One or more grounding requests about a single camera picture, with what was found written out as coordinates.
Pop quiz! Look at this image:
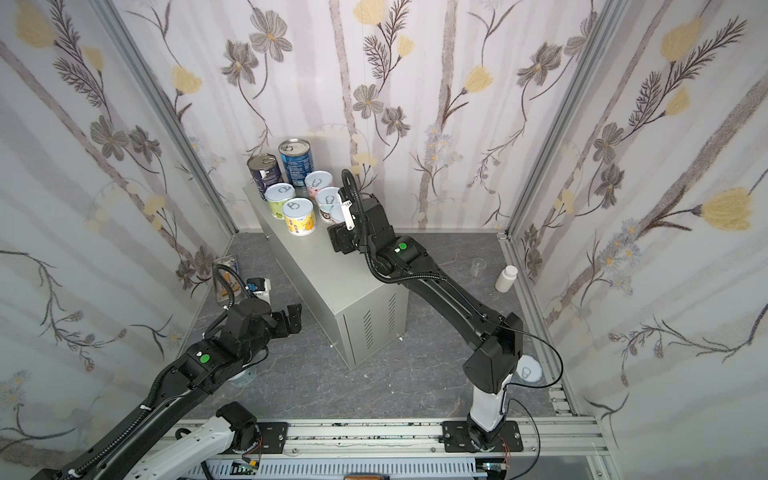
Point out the white brown label can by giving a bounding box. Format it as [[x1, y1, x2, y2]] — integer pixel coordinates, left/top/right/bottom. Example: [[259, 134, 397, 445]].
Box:
[[315, 186, 342, 224]]

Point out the yellow label can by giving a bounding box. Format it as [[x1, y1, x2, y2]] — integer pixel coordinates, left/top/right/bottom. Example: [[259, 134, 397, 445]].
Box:
[[282, 198, 316, 236]]

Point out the pink label can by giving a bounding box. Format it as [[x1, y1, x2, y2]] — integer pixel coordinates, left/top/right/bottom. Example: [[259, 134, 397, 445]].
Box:
[[304, 170, 334, 199]]

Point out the green label can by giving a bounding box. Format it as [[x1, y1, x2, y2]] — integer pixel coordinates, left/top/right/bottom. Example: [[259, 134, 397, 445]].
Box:
[[264, 183, 295, 219]]

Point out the blue label tall can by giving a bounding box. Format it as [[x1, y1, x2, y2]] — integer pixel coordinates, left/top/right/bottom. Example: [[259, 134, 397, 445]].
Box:
[[278, 138, 314, 188]]

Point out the dark navy tall can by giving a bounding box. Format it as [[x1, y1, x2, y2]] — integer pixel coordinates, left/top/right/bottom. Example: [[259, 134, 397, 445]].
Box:
[[246, 153, 283, 199]]

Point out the teal label can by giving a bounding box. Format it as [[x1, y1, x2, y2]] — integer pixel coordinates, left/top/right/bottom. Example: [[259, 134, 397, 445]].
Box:
[[229, 366, 256, 388]]

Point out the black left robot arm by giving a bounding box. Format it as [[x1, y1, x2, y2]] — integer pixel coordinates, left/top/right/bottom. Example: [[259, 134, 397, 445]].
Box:
[[34, 264, 302, 479]]

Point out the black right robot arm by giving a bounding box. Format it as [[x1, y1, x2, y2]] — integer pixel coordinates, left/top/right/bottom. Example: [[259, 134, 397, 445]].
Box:
[[328, 169, 557, 453]]

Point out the grey metal cabinet counter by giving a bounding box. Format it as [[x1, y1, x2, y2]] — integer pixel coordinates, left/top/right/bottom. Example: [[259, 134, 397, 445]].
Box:
[[244, 184, 408, 370]]

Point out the white plastic bottle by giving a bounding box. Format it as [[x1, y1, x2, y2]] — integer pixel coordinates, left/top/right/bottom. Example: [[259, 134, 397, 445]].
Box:
[[494, 265, 518, 293]]

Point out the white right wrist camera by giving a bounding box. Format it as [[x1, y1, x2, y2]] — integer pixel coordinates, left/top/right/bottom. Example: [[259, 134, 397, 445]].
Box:
[[330, 202, 355, 231]]

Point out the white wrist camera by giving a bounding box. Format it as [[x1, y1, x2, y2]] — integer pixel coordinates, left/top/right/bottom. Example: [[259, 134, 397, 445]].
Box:
[[330, 202, 355, 231], [245, 277, 271, 304]]

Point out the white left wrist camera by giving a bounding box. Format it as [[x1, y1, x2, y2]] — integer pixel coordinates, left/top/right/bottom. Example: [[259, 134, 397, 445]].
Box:
[[245, 277, 271, 304]]

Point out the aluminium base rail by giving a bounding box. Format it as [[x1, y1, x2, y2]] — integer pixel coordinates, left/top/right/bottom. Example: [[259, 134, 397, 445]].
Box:
[[125, 418, 619, 480]]

